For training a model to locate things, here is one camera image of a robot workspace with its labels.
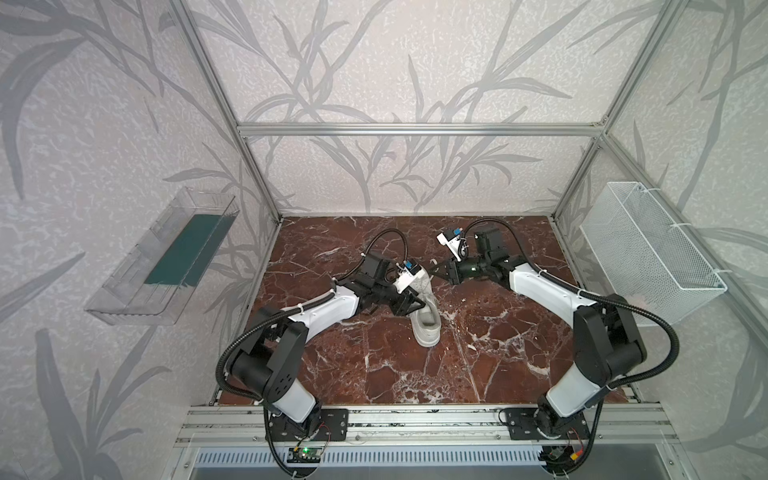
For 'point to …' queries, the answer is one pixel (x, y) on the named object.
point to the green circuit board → (304, 455)
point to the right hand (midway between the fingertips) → (433, 261)
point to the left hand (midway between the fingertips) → (421, 290)
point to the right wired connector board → (561, 456)
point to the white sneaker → (425, 325)
